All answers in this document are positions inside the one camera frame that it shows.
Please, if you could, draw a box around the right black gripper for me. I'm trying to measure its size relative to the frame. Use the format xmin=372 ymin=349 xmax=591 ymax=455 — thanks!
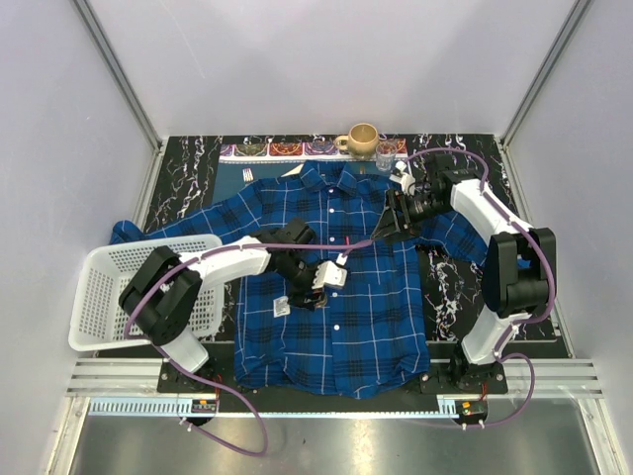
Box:
xmin=370 ymin=189 xmax=452 ymax=246

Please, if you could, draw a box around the blue plaid shirt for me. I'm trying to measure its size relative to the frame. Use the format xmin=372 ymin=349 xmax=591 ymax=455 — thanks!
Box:
xmin=112 ymin=160 xmax=488 ymax=398

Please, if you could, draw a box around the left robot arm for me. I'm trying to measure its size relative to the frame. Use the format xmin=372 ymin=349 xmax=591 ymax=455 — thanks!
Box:
xmin=119 ymin=219 xmax=337 ymax=392

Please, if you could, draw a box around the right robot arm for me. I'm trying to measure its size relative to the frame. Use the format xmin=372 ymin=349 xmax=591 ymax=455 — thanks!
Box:
xmin=372 ymin=148 xmax=557 ymax=393

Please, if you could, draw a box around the small clear glass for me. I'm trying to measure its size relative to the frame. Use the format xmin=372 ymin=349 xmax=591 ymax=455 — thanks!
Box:
xmin=375 ymin=141 xmax=398 ymax=173

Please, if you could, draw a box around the tan ceramic mug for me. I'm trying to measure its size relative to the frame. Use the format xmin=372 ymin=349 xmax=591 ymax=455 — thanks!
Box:
xmin=334 ymin=123 xmax=380 ymax=159

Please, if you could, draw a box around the white square plate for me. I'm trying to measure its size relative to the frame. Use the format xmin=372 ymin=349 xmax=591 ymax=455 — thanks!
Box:
xmin=283 ymin=164 xmax=303 ymax=177

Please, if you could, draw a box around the silver fork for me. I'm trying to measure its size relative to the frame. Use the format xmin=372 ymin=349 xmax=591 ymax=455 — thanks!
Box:
xmin=242 ymin=168 xmax=254 ymax=183

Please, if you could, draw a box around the blue patterned placemat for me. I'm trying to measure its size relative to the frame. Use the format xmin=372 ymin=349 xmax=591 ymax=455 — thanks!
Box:
xmin=213 ymin=135 xmax=379 ymax=202

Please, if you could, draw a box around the white plastic basket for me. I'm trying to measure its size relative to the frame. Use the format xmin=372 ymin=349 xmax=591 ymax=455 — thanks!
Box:
xmin=68 ymin=235 xmax=222 ymax=352

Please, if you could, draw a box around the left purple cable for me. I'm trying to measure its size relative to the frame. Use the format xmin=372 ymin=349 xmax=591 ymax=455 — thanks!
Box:
xmin=122 ymin=238 xmax=377 ymax=455

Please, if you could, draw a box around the purple cable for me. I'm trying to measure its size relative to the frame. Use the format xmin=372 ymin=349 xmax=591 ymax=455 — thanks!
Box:
xmin=122 ymin=238 xmax=377 ymax=455
xmin=395 ymin=146 xmax=556 ymax=429

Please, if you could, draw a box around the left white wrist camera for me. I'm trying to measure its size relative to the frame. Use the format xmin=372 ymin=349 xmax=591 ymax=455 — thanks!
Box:
xmin=312 ymin=254 xmax=347 ymax=290

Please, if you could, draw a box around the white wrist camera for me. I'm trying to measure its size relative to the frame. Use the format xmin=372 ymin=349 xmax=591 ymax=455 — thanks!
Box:
xmin=390 ymin=160 xmax=415 ymax=196
xmin=312 ymin=254 xmax=347 ymax=290

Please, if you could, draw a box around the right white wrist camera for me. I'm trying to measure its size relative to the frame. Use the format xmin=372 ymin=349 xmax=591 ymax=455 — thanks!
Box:
xmin=390 ymin=160 xmax=415 ymax=196

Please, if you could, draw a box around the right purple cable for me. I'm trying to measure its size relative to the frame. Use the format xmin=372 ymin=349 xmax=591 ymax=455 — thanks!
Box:
xmin=395 ymin=146 xmax=556 ymax=429

